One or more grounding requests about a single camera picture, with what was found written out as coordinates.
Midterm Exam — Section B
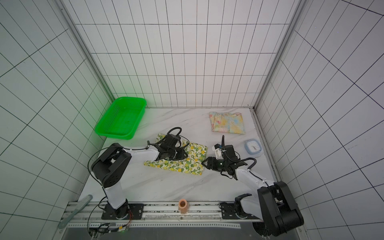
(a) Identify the green lemon print skirt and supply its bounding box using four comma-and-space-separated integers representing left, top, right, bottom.
144, 143, 208, 175

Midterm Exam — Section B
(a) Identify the pastel floral skirt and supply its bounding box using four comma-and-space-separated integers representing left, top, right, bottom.
209, 112, 246, 135

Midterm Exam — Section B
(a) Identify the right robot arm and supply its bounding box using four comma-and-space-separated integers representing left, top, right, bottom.
202, 144, 305, 237

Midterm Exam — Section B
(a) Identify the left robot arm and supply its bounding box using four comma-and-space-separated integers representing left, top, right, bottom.
87, 134, 190, 220

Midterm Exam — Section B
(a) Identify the blue rimmed container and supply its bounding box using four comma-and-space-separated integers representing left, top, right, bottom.
245, 139, 264, 156

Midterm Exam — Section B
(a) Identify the green plastic basket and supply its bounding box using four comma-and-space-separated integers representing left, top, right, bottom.
95, 97, 147, 140

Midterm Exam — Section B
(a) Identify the left electronics board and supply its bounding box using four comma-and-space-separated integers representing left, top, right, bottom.
88, 222, 130, 238

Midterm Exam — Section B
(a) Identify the translucent green strip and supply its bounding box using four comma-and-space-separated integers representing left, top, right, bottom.
58, 195, 93, 230

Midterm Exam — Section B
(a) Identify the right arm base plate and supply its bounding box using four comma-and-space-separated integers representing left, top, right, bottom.
219, 202, 260, 220

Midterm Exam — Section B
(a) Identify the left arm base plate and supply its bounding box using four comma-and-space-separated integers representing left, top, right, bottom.
101, 203, 145, 221

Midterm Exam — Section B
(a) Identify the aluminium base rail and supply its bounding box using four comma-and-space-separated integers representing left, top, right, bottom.
60, 201, 260, 231

